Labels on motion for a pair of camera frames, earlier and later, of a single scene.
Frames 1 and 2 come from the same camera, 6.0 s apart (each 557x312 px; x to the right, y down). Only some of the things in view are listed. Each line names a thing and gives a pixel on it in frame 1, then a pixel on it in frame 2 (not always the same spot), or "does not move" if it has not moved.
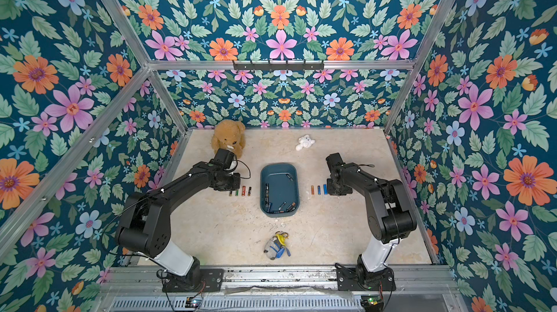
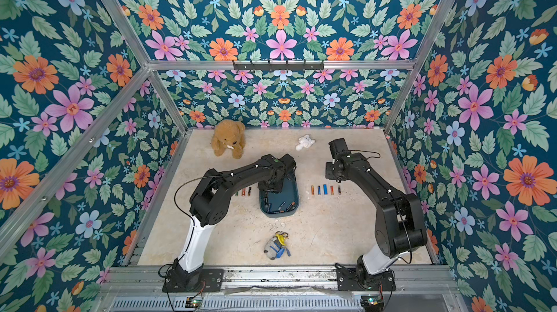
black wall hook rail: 278,67 does not move
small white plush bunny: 305,141 does not move
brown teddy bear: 229,134 does not move
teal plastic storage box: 279,191 does not move
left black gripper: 236,186 → 263,186
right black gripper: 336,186 → 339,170
